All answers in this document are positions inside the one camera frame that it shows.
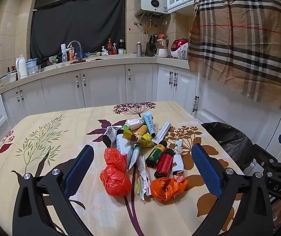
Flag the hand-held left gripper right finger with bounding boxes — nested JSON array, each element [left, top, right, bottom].
[[192, 143, 281, 236]]

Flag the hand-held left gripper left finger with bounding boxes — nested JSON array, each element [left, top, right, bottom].
[[12, 144, 95, 236]]

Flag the white paper wrapper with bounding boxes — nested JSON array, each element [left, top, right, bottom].
[[172, 139, 184, 176]]

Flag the red plastic bag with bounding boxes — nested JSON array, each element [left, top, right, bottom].
[[104, 147, 127, 172], [100, 165, 132, 197]]

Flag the trash bin with black bag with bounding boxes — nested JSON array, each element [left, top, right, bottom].
[[201, 122, 256, 175]]

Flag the small red bottle black cap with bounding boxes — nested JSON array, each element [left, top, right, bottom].
[[154, 149, 175, 179]]

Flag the orange plastic bag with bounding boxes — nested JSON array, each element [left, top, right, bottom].
[[150, 174, 189, 202]]

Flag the black and white packet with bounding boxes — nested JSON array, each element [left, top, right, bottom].
[[103, 125, 123, 148]]

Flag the white printed plastic packet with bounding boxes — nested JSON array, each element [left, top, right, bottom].
[[116, 134, 134, 163]]

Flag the small dark green bottle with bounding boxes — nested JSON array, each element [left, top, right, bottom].
[[145, 140, 167, 168]]

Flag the white tube with green cap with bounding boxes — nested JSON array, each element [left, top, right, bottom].
[[129, 144, 142, 171]]

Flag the white paper strip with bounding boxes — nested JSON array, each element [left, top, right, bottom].
[[136, 155, 152, 200]]

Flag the yellow wrapper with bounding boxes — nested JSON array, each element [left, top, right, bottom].
[[123, 130, 154, 148]]

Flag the light blue tube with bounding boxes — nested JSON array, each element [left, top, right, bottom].
[[143, 112, 157, 138]]

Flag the small orange yellow bottle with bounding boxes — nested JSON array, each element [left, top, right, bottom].
[[131, 125, 149, 143]]

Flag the white and green packet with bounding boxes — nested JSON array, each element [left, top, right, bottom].
[[122, 118, 146, 131]]

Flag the floral beige tablecloth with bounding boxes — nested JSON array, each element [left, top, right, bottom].
[[0, 101, 244, 236]]

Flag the white kitchen base cabinets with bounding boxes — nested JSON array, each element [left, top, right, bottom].
[[0, 63, 281, 158]]

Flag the beige plaid cloth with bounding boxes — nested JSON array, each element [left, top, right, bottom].
[[188, 0, 281, 109]]

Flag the beige kitchen countertop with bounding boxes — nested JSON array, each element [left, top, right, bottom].
[[0, 53, 190, 99]]

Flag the clear water filter pitcher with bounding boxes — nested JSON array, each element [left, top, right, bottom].
[[27, 58, 38, 75]]

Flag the white electric kettle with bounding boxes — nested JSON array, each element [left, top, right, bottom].
[[16, 57, 28, 78]]

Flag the chrome faucet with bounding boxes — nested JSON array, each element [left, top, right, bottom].
[[68, 41, 82, 57]]

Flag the red and white rice cooker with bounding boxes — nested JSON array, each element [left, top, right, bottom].
[[171, 39, 189, 59]]

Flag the black knife block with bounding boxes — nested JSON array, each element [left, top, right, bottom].
[[145, 35, 158, 56]]

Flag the black curtain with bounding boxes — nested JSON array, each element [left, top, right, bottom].
[[30, 0, 126, 59]]

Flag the yellow gas hose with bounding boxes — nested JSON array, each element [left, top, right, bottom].
[[143, 20, 152, 40]]

